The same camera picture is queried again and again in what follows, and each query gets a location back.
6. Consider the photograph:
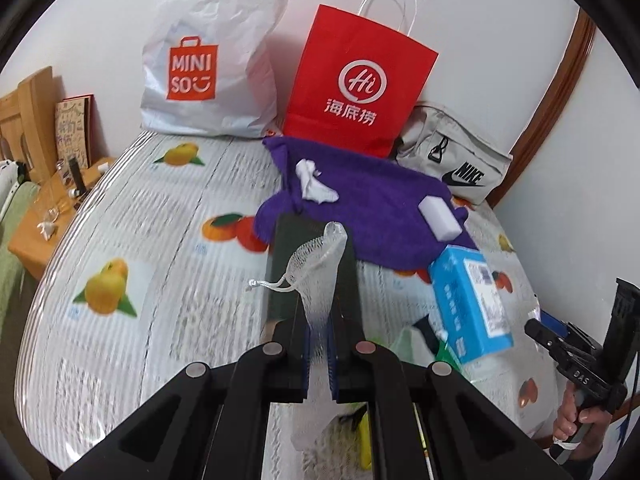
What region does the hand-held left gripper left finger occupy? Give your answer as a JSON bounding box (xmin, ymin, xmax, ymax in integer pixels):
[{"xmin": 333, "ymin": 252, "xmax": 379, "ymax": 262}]
[{"xmin": 62, "ymin": 304, "xmax": 312, "ymax": 480}]

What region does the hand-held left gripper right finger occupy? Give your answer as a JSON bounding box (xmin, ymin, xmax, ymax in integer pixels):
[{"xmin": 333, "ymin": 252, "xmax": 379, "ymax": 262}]
[{"xmin": 326, "ymin": 309, "xmax": 572, "ymax": 480}]

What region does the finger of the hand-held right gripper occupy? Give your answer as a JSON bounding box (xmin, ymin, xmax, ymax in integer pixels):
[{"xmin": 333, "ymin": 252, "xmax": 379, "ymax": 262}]
[
  {"xmin": 525, "ymin": 320, "xmax": 568, "ymax": 361},
  {"xmin": 541, "ymin": 310, "xmax": 571, "ymax": 333}
]

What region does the yellow black strap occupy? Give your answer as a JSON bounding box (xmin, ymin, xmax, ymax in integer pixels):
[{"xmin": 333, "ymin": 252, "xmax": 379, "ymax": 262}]
[{"xmin": 335, "ymin": 405, "xmax": 373, "ymax": 471}]

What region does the green tissue packet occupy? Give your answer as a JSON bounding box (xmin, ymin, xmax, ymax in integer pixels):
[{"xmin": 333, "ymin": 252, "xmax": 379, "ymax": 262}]
[{"xmin": 390, "ymin": 325, "xmax": 466, "ymax": 376}]

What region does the white mesh net bag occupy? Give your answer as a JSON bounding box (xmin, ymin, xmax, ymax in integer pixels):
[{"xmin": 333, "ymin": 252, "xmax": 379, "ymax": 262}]
[{"xmin": 247, "ymin": 221, "xmax": 347, "ymax": 453}]

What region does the dark green tin box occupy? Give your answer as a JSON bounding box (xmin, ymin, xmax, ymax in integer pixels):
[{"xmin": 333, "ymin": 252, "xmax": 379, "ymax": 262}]
[{"xmin": 265, "ymin": 212, "xmax": 361, "ymax": 331}]

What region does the person's right hand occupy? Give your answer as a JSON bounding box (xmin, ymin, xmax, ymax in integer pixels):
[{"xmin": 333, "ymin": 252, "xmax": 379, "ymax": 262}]
[{"xmin": 551, "ymin": 382, "xmax": 623, "ymax": 461}]

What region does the blue tissue box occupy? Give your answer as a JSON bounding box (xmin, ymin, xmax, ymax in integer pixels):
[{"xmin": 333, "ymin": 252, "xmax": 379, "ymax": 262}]
[{"xmin": 428, "ymin": 245, "xmax": 516, "ymax": 365}]

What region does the white eraser block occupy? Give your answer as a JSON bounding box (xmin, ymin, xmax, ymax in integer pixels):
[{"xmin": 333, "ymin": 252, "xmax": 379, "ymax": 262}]
[{"xmin": 418, "ymin": 195, "xmax": 463, "ymax": 241}]

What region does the crumpled white tissue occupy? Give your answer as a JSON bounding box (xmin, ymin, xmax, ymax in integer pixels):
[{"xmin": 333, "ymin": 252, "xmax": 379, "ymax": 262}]
[{"xmin": 295, "ymin": 159, "xmax": 340, "ymax": 204}]

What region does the purple towel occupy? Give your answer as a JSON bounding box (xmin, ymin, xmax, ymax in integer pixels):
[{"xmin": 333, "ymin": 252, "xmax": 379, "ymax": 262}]
[{"xmin": 254, "ymin": 135, "xmax": 481, "ymax": 271}]

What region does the grey waist bag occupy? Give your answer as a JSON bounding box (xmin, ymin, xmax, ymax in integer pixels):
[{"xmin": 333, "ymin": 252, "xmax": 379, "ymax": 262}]
[{"xmin": 397, "ymin": 102, "xmax": 515, "ymax": 206}]

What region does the small black bottle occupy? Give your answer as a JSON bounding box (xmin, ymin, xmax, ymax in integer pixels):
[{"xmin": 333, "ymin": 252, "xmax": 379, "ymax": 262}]
[{"xmin": 70, "ymin": 155, "xmax": 86, "ymax": 196}]

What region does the wooden side table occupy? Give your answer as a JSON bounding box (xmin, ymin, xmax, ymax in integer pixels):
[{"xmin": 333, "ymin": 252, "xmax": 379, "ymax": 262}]
[{"xmin": 9, "ymin": 157, "xmax": 118, "ymax": 281}]

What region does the green cloth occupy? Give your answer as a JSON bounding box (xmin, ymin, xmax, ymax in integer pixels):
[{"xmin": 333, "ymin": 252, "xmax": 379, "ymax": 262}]
[{"xmin": 0, "ymin": 180, "xmax": 41, "ymax": 356}]

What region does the red paper bag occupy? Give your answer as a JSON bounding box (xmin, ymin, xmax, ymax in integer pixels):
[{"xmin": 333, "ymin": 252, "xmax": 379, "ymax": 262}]
[{"xmin": 282, "ymin": 0, "xmax": 440, "ymax": 158}]

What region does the brown patterned book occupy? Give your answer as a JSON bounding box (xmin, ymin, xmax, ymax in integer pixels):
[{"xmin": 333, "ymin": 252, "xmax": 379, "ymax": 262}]
[{"xmin": 54, "ymin": 94, "xmax": 95, "ymax": 171}]

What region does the white plastic shopping bag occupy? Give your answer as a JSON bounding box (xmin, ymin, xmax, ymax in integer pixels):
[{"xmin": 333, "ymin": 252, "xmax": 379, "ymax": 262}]
[{"xmin": 140, "ymin": 0, "xmax": 296, "ymax": 138}]

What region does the white object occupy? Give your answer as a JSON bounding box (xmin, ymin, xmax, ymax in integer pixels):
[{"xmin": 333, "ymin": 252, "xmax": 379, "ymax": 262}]
[{"xmin": 0, "ymin": 160, "xmax": 26, "ymax": 216}]

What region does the wooden door frame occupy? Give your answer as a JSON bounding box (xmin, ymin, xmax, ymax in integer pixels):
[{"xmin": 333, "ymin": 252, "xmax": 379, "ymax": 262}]
[{"xmin": 487, "ymin": 7, "xmax": 598, "ymax": 211}]

